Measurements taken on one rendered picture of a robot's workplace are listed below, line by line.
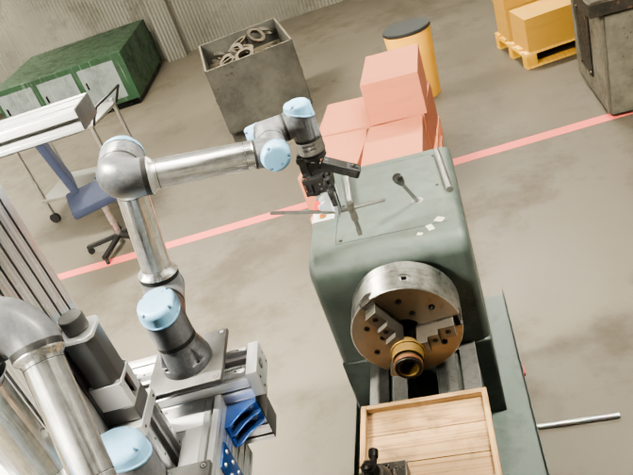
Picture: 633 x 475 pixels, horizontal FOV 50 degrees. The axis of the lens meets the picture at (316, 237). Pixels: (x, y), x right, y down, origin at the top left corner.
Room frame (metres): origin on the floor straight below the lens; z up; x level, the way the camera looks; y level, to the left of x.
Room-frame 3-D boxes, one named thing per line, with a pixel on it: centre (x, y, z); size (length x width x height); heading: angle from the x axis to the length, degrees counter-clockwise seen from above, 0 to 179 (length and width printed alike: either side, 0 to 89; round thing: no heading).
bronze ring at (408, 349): (1.37, -0.12, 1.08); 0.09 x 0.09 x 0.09; 75
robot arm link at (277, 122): (1.71, 0.03, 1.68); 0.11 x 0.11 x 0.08; 1
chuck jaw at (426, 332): (1.42, -0.23, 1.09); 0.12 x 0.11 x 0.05; 75
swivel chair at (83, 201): (4.93, 1.48, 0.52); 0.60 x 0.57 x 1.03; 86
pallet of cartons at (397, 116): (4.38, -0.61, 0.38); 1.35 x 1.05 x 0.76; 170
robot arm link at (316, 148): (1.73, -0.07, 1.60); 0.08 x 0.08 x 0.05
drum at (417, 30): (5.67, -1.33, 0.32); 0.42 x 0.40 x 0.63; 79
